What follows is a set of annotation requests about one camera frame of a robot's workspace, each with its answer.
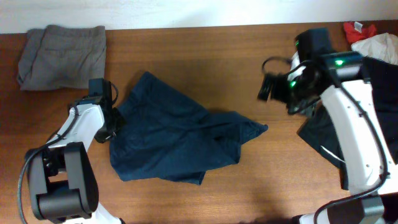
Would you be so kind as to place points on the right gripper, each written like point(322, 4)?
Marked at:
point(278, 88)

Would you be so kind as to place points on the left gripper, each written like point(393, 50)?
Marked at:
point(112, 123)

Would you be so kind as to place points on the navy blue shorts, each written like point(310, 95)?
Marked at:
point(169, 136)

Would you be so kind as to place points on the black shorts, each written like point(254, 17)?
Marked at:
point(384, 83)

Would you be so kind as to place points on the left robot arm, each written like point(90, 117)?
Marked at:
point(62, 184)

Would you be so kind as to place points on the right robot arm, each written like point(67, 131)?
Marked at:
point(338, 81)

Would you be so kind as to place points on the black shirt white stripe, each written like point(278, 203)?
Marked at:
point(319, 133)

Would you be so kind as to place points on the folded grey shorts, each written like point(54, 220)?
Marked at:
point(58, 57)

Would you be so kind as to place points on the red cloth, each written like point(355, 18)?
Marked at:
point(355, 31)

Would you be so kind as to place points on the white cloth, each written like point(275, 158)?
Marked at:
point(382, 47)

